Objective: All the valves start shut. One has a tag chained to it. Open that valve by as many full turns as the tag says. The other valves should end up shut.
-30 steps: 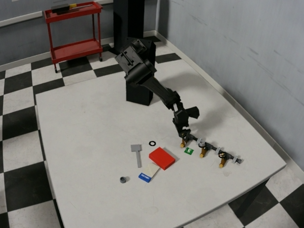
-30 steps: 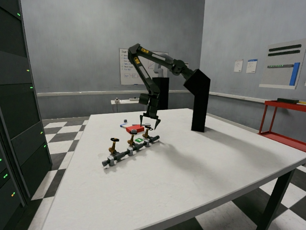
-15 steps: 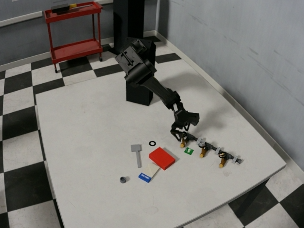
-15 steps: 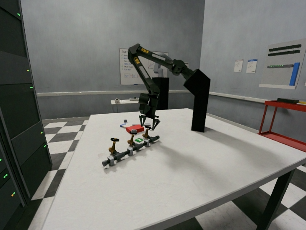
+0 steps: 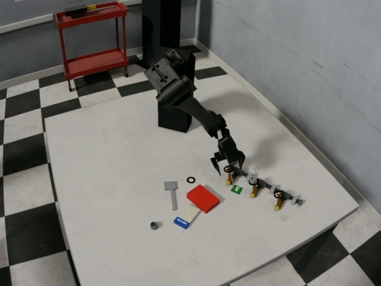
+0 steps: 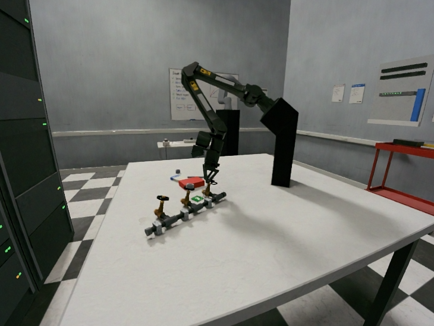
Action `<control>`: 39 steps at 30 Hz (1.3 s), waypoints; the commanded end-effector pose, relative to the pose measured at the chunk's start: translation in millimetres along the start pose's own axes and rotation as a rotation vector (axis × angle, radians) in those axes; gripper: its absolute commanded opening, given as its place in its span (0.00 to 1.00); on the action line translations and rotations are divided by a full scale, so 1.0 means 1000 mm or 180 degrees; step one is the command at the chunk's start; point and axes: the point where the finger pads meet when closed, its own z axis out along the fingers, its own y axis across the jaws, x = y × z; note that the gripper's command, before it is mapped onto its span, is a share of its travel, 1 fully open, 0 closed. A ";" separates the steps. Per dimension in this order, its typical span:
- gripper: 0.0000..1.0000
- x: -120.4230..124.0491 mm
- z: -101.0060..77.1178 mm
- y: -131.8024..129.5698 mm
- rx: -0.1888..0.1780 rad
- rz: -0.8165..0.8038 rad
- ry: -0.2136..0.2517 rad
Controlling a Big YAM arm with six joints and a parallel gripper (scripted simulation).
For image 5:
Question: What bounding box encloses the dark grey short cylinder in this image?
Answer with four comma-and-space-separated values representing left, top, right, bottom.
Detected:
150, 221, 158, 230

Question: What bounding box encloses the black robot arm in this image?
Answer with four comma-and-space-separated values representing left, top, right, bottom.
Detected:
144, 47, 239, 166

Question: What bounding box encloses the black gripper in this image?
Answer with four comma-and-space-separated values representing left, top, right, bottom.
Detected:
210, 148, 245, 176

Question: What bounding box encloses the red block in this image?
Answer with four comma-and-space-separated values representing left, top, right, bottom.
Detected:
186, 184, 220, 214

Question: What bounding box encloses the green tag with silver chain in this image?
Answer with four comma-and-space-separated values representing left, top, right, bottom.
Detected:
231, 185, 243, 194

